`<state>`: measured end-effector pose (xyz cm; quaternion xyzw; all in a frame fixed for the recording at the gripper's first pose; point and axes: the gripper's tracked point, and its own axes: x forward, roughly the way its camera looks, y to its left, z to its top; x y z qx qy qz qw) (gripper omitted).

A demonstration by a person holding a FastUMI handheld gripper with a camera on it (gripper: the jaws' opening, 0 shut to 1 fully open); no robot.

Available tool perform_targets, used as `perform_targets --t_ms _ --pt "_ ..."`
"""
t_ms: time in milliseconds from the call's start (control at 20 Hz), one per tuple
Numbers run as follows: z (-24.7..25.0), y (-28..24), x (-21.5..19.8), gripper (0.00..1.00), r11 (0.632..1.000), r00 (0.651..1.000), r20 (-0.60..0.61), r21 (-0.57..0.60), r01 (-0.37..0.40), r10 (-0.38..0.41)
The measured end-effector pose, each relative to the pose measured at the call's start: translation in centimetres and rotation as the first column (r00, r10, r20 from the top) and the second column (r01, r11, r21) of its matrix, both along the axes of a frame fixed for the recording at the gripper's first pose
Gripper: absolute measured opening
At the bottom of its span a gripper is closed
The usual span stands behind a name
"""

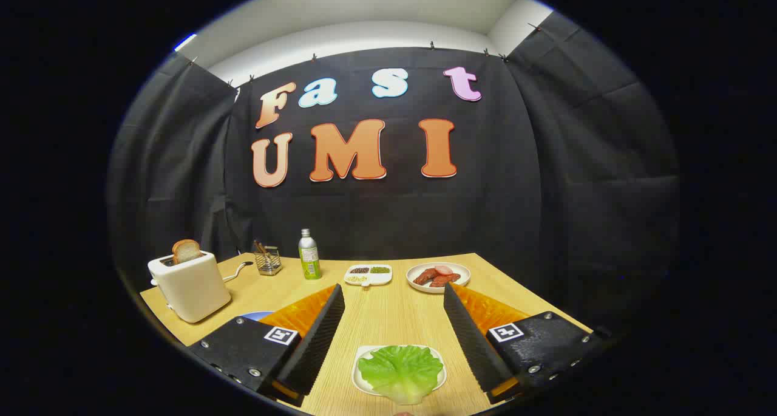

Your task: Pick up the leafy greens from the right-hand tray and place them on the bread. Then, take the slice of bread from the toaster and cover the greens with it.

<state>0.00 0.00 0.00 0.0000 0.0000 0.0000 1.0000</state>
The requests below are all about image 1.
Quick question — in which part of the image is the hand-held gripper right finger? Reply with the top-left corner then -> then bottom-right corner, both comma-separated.
443,282 -> 605,404

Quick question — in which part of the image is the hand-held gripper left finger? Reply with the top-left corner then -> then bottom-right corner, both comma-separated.
187,284 -> 345,407

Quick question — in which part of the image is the green lettuce leaf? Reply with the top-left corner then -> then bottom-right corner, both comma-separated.
358,346 -> 444,405

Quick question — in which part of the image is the toast bread slice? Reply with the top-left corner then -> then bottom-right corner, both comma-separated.
172,239 -> 203,265

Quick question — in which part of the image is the white rectangular plate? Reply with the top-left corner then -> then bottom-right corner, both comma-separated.
352,344 -> 448,398

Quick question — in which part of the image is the round white plate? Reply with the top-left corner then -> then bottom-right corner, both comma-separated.
405,262 -> 471,294

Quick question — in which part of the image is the green label metal bottle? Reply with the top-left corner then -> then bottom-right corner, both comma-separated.
298,228 -> 322,281

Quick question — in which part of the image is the white divided dish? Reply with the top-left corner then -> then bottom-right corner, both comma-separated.
344,264 -> 393,287

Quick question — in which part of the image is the white toaster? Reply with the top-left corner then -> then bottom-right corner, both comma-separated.
148,250 -> 232,324

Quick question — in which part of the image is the black backdrop cloth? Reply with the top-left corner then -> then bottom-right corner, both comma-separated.
108,9 -> 680,344

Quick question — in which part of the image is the wire mesh utensil holder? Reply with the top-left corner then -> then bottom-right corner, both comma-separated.
254,246 -> 283,276

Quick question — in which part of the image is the white toaster cable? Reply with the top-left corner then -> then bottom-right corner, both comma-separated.
222,261 -> 254,283

